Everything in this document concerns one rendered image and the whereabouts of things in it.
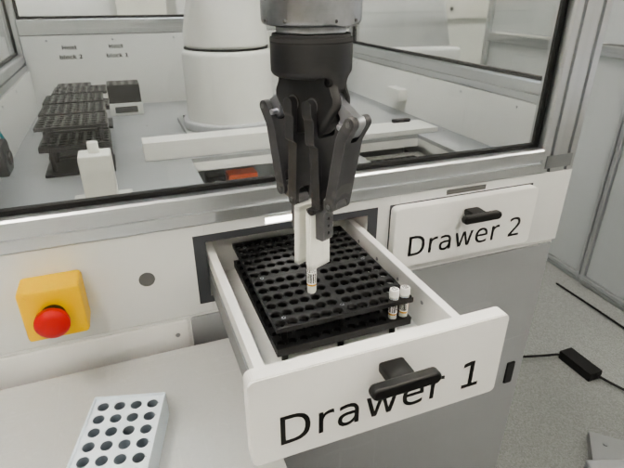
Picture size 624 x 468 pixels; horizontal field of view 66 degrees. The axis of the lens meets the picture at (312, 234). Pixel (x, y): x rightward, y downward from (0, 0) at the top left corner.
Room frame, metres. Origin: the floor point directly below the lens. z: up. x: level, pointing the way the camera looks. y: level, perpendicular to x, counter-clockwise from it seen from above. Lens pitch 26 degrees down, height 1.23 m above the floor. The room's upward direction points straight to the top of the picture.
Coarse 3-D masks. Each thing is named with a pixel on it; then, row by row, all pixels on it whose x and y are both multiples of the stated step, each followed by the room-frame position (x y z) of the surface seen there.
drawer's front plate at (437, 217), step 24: (480, 192) 0.78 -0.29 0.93; (504, 192) 0.78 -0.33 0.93; (528, 192) 0.80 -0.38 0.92; (408, 216) 0.71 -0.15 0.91; (432, 216) 0.73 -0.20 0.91; (456, 216) 0.74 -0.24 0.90; (504, 216) 0.78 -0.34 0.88; (528, 216) 0.80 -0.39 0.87; (408, 240) 0.71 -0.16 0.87; (456, 240) 0.75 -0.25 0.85; (504, 240) 0.79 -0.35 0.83; (408, 264) 0.71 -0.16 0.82
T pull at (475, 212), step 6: (468, 210) 0.74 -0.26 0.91; (474, 210) 0.74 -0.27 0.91; (480, 210) 0.74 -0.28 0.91; (498, 210) 0.74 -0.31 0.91; (462, 216) 0.72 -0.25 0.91; (468, 216) 0.71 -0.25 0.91; (474, 216) 0.72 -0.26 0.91; (480, 216) 0.72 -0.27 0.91; (486, 216) 0.72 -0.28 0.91; (492, 216) 0.73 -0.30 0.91; (498, 216) 0.73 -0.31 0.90; (462, 222) 0.71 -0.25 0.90; (468, 222) 0.71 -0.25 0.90; (474, 222) 0.71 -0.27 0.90
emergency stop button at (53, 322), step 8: (40, 312) 0.48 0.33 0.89; (48, 312) 0.48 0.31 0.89; (56, 312) 0.48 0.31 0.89; (64, 312) 0.49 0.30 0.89; (40, 320) 0.47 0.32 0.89; (48, 320) 0.47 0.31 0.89; (56, 320) 0.47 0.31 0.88; (64, 320) 0.48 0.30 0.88; (40, 328) 0.47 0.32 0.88; (48, 328) 0.47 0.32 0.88; (56, 328) 0.47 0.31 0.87; (64, 328) 0.48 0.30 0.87; (48, 336) 0.47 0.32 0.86; (56, 336) 0.47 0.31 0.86
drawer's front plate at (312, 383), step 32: (448, 320) 0.41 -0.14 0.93; (480, 320) 0.41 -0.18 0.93; (320, 352) 0.36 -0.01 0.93; (352, 352) 0.36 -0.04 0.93; (384, 352) 0.37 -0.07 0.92; (416, 352) 0.39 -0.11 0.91; (448, 352) 0.40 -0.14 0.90; (480, 352) 0.42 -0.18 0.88; (256, 384) 0.33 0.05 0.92; (288, 384) 0.34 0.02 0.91; (320, 384) 0.35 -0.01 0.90; (352, 384) 0.36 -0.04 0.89; (448, 384) 0.40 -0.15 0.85; (480, 384) 0.42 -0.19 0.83; (256, 416) 0.33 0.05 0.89; (352, 416) 0.36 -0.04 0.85; (384, 416) 0.37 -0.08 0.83; (256, 448) 0.32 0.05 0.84; (288, 448) 0.34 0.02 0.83
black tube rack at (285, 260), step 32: (256, 256) 0.60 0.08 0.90; (288, 256) 0.61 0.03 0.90; (352, 256) 0.61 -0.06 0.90; (256, 288) 0.52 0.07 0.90; (288, 288) 0.52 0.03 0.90; (320, 288) 0.53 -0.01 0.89; (352, 288) 0.52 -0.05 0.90; (384, 288) 0.52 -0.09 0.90; (352, 320) 0.49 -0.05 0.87; (384, 320) 0.50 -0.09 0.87; (288, 352) 0.44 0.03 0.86
